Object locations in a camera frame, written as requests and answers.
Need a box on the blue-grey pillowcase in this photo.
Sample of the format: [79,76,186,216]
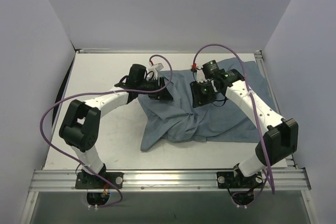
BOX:
[138,57,278,153]

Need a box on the front aluminium rail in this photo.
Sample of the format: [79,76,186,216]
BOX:
[29,168,311,193]

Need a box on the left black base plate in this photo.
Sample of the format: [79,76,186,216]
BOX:
[75,168,124,189]

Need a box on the back aluminium rail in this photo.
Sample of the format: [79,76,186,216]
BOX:
[76,48,111,54]

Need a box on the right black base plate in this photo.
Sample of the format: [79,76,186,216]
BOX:
[216,170,264,189]

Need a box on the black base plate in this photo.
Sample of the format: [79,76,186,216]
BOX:
[216,170,264,189]
[75,168,124,189]

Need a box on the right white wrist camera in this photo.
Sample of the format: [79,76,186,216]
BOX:
[195,71,208,84]

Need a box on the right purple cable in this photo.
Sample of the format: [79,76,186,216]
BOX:
[190,43,276,206]

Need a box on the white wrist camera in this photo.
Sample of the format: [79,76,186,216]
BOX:
[195,71,208,84]
[148,63,164,79]

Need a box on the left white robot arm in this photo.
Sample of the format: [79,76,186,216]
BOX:
[59,63,173,188]

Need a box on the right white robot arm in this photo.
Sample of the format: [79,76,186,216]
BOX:
[190,60,298,187]

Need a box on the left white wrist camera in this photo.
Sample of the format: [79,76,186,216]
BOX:
[148,63,164,79]

